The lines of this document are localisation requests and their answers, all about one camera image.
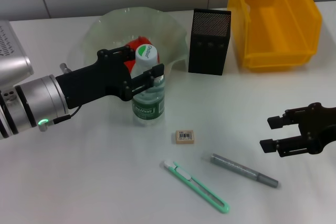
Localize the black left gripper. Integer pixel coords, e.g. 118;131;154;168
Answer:
56;45;166;110

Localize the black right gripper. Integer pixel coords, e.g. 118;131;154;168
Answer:
259;102;336;158

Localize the orange fruit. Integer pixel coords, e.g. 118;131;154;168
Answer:
122;35;152;74

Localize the clear green-label water bottle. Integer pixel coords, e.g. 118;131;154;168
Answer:
130;43;166;127

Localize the green utility knife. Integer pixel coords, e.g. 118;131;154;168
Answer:
164;158;230;214

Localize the green glass fruit bowl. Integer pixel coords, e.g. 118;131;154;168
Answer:
83;6;189;94

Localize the grey marker pen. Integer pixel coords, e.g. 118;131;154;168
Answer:
198;151;279;189

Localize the black mesh trash can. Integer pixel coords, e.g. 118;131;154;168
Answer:
187;8;232;76

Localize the beige eraser with barcode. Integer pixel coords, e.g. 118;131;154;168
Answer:
174;130;196;145

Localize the yellow plastic storage bin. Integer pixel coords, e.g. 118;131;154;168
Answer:
227;0;323;73

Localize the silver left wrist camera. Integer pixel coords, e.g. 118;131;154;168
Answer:
0;20;34;88

